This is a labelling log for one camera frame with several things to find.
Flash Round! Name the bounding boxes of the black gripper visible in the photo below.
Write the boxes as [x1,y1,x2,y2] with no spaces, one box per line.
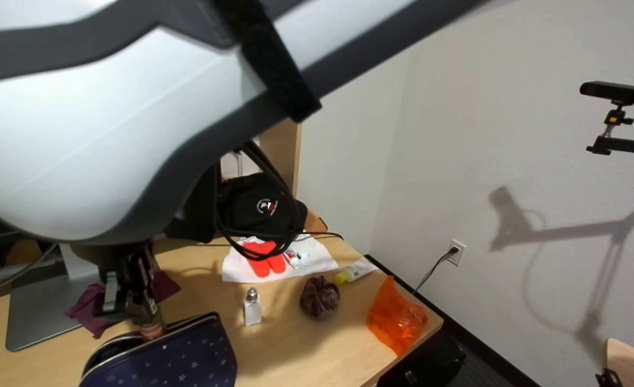
[98,242,159,315]

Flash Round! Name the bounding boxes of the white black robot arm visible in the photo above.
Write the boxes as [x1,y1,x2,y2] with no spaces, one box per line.
[0,0,486,244]

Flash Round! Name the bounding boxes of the navy dotted purse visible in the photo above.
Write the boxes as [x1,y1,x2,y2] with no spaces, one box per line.
[80,311,238,387]

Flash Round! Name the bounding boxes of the purple cloth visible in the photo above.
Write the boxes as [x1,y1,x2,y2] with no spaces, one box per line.
[67,273,180,338]

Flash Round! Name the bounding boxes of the black computer monitor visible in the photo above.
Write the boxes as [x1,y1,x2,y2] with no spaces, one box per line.
[0,222,110,352]

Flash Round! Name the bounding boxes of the white red plastic bag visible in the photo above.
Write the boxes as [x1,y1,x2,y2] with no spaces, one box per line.
[221,235,338,284]

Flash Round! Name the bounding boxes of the clear salt shaker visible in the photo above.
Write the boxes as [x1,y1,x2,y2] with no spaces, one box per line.
[242,287,264,327]

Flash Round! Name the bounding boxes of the black cap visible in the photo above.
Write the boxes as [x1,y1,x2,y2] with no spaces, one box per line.
[218,174,307,242]

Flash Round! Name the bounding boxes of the purple round pouch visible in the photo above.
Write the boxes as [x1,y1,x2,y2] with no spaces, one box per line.
[302,275,340,320]

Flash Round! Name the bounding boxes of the yellow green marker pen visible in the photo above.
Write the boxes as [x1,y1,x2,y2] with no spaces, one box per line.
[333,266,371,285]

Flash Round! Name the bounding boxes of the orange plastic bag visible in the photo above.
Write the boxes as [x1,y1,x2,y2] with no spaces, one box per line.
[366,277,427,355]

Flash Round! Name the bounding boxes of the black backpack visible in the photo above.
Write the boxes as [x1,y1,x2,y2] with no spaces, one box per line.
[377,332,466,387]

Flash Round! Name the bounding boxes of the white wall power outlet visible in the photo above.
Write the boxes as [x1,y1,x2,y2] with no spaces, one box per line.
[449,238,466,266]

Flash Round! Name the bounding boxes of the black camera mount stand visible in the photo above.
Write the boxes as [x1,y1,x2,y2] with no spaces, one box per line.
[578,79,634,154]

